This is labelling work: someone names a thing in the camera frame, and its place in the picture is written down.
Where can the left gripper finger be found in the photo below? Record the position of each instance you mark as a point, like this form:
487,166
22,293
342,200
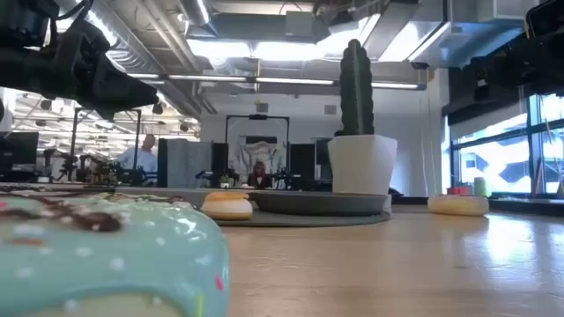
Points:
123,92

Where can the small pale yellow donut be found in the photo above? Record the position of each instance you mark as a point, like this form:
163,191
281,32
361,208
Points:
227,207

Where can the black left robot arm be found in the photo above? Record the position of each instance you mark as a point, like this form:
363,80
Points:
22,70

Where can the black background robot arm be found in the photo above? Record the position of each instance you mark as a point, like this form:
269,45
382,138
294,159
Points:
66,165

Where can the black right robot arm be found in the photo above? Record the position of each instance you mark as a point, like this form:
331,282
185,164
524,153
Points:
546,19

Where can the standing person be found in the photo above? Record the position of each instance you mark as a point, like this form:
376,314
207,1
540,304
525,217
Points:
143,158

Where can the ceiling tube light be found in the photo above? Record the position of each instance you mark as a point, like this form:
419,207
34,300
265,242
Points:
394,86
295,81
207,78

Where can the grey partition panel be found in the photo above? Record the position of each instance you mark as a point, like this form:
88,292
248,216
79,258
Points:
185,163

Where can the grey round plate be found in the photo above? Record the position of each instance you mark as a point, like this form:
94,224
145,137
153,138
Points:
176,192
321,203

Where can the black computer monitor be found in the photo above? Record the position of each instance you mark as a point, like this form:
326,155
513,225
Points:
17,147
302,160

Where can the green background cylinder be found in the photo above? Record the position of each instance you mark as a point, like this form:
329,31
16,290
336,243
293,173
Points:
480,186

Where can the red background object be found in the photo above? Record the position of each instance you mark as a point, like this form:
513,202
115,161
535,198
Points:
458,190

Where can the white hanging cloth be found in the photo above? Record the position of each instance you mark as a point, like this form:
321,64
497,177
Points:
260,154

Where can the cream iced donut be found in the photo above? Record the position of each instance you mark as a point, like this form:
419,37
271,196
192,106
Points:
458,205

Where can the seated person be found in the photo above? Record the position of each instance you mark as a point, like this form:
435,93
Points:
259,176

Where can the mint green swirl donut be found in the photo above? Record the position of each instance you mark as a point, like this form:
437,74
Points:
110,264

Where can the green cactus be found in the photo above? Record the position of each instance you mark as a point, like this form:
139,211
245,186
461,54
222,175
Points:
356,88

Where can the white angular plant pot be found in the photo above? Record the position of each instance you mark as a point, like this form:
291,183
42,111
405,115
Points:
361,165

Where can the dark grey round mat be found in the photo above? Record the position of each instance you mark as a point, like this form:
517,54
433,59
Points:
308,220

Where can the black gantry frame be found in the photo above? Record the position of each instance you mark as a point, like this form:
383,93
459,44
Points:
257,117
137,141

